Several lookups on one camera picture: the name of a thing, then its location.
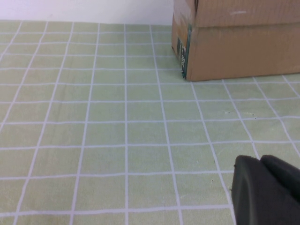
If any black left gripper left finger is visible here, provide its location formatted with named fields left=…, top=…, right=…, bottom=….
left=230, top=154, right=300, bottom=225

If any brown cardboard box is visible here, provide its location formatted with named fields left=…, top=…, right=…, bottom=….
left=171, top=0, right=300, bottom=82

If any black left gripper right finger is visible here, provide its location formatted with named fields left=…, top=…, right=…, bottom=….
left=259, top=154, right=300, bottom=204

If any green checkered tablecloth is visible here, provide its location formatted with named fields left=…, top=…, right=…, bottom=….
left=0, top=20, right=300, bottom=225

